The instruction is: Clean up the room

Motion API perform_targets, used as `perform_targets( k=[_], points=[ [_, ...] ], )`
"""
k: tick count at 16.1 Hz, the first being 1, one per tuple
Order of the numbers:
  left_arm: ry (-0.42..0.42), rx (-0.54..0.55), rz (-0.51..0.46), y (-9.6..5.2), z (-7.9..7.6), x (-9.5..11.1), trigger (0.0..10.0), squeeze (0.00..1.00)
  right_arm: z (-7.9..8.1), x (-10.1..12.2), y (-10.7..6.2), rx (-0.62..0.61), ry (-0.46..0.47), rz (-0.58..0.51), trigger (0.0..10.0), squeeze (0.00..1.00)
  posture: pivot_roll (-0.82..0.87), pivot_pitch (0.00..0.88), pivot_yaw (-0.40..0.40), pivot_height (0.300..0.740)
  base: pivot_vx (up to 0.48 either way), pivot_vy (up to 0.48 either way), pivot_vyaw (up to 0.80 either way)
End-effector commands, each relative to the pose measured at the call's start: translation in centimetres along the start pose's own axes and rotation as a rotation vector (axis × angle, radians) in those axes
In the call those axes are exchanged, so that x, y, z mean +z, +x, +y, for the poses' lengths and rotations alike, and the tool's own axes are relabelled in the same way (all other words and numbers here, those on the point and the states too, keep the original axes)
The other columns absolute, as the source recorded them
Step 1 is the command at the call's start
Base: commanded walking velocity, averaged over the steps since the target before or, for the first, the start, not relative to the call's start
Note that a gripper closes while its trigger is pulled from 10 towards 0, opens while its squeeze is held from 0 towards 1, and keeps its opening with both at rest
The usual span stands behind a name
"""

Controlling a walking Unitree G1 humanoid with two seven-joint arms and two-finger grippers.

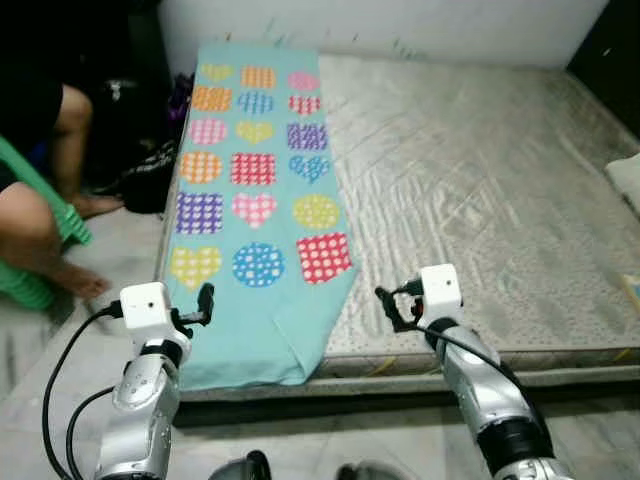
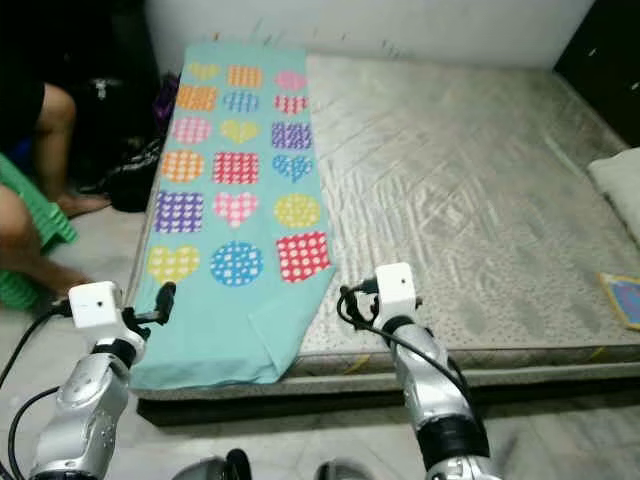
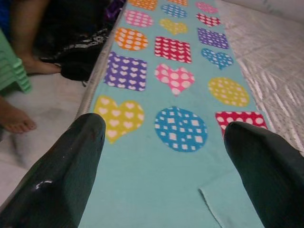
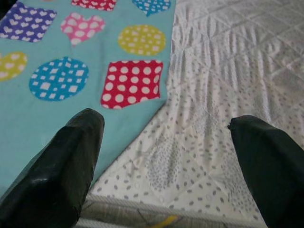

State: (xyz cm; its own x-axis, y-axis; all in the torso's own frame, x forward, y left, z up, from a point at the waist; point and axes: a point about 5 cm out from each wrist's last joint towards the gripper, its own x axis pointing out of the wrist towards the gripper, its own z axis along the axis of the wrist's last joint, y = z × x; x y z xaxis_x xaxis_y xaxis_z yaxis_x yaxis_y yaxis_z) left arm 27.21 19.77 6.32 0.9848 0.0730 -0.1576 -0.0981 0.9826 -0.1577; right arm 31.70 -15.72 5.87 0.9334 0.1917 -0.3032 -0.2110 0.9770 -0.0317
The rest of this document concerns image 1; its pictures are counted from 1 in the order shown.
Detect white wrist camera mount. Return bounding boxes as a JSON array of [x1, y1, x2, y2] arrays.
[[119, 281, 181, 343], [417, 263, 464, 325]]

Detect short black left arm cable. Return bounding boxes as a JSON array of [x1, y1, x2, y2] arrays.
[[64, 387, 119, 473]]

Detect robot right leg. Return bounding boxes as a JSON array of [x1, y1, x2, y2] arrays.
[[334, 459, 403, 480]]

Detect white quilted mattress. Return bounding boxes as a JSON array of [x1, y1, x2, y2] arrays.
[[300, 52, 640, 381]]

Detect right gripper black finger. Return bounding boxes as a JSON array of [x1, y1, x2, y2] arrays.
[[374, 286, 407, 333]]

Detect robot left leg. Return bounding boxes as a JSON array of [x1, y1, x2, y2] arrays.
[[208, 449, 273, 480]]

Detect purple cloth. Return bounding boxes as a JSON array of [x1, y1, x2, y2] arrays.
[[168, 74, 197, 133]]

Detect green plastic stool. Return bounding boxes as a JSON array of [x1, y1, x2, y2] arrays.
[[0, 135, 92, 312]]

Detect black bag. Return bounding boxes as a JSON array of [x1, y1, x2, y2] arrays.
[[118, 140, 183, 215]]

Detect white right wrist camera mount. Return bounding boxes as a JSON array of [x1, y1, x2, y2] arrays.
[[417, 263, 464, 325]]

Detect person in black shorts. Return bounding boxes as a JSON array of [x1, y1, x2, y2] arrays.
[[0, 80, 127, 301]]

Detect white pillow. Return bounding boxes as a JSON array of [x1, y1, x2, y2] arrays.
[[604, 152, 640, 217]]

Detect teal blanket with colourful shapes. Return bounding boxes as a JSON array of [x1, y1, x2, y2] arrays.
[[158, 41, 360, 392]]

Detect black tufted headboard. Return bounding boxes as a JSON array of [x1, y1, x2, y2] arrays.
[[566, 0, 640, 139]]

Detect long black left arm cable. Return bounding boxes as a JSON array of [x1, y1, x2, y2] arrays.
[[40, 303, 126, 480]]

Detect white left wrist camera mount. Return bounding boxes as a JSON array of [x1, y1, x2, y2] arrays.
[[119, 281, 181, 343]]

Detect robot leg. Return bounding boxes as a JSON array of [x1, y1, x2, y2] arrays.
[[208, 449, 273, 480], [334, 459, 403, 480]]

